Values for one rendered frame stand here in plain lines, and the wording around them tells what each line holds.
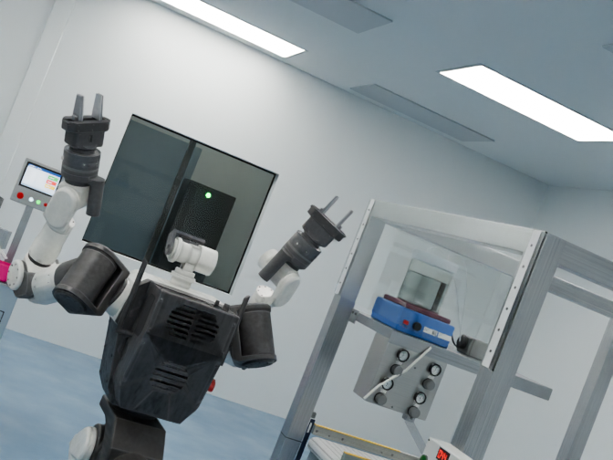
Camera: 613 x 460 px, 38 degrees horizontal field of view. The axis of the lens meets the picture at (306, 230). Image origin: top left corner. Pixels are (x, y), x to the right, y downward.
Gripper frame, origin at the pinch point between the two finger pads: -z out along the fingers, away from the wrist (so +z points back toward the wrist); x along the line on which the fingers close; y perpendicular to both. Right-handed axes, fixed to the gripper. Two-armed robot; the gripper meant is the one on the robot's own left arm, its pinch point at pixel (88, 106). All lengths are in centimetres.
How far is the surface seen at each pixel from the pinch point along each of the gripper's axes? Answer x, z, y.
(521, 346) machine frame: 56, 26, 98
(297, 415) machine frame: 82, 102, 24
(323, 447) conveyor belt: 80, 104, 38
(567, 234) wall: 609, 176, -115
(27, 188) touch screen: 130, 126, -223
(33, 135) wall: 255, 173, -418
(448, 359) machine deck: 101, 64, 60
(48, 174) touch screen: 140, 118, -220
